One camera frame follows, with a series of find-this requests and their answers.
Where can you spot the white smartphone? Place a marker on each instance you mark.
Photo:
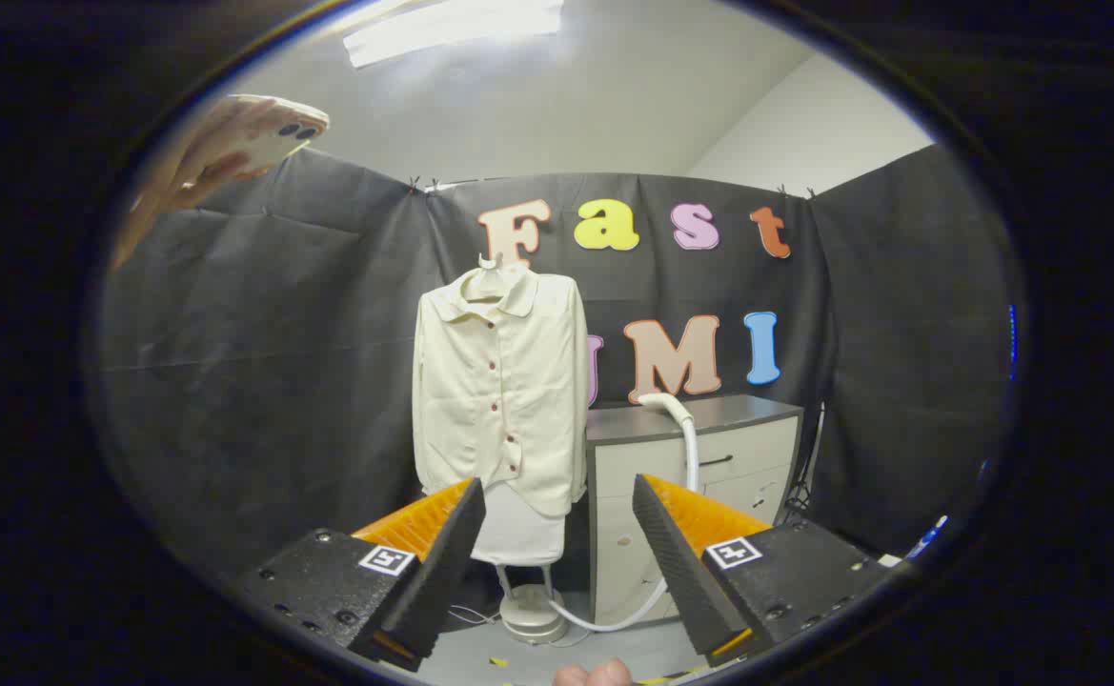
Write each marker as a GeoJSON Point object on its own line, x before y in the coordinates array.
{"type": "Point", "coordinates": [275, 138]}

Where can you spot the white clothes hanger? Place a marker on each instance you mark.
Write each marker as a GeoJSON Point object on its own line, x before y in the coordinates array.
{"type": "Point", "coordinates": [490, 278]}

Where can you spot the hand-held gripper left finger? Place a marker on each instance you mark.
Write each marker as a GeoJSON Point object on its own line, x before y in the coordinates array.
{"type": "Point", "coordinates": [442, 562]}

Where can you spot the white steamer base with poles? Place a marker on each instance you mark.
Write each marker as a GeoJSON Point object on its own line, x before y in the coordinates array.
{"type": "Point", "coordinates": [532, 615]}

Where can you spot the ceiling light panel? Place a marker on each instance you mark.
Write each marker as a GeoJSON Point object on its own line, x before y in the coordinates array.
{"type": "Point", "coordinates": [452, 24]}

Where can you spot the blue and white object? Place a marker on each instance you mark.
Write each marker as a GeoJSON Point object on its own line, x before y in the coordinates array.
{"type": "Point", "coordinates": [926, 538]}

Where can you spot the grey top white cabinet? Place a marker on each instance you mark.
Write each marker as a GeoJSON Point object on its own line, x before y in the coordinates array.
{"type": "Point", "coordinates": [633, 457]}

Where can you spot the cream button shirt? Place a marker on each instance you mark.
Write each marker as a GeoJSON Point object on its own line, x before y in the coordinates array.
{"type": "Point", "coordinates": [499, 400]}

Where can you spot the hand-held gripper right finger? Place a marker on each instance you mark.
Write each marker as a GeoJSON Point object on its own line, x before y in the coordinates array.
{"type": "Point", "coordinates": [676, 562]}

